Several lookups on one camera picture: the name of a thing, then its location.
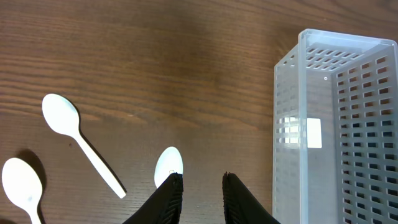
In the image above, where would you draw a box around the white plastic spoon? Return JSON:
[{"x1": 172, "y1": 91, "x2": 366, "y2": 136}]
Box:
[
  {"x1": 1, "y1": 157, "x2": 43, "y2": 224},
  {"x1": 42, "y1": 93, "x2": 126, "y2": 198}
]

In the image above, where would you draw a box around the white spoon near clear basket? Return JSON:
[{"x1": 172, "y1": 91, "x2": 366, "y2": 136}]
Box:
[{"x1": 154, "y1": 146, "x2": 183, "y2": 188}]

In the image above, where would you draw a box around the white plastic spoon upper left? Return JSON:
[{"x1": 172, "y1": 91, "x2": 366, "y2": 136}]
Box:
[{"x1": 42, "y1": 93, "x2": 126, "y2": 198}]

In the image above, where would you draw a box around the clear plastic perforated basket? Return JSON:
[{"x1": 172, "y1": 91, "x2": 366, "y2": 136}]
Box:
[{"x1": 272, "y1": 29, "x2": 397, "y2": 223}]

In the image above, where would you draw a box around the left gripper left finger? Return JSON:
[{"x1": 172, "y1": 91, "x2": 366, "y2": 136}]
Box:
[{"x1": 123, "y1": 173, "x2": 183, "y2": 224}]

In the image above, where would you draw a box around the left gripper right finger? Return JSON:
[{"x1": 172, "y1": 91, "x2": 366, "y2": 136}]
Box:
[{"x1": 222, "y1": 172, "x2": 279, "y2": 224}]

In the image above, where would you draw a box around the white plastic spoon middle left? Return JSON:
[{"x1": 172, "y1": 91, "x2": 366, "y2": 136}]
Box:
[{"x1": 1, "y1": 157, "x2": 43, "y2": 224}]

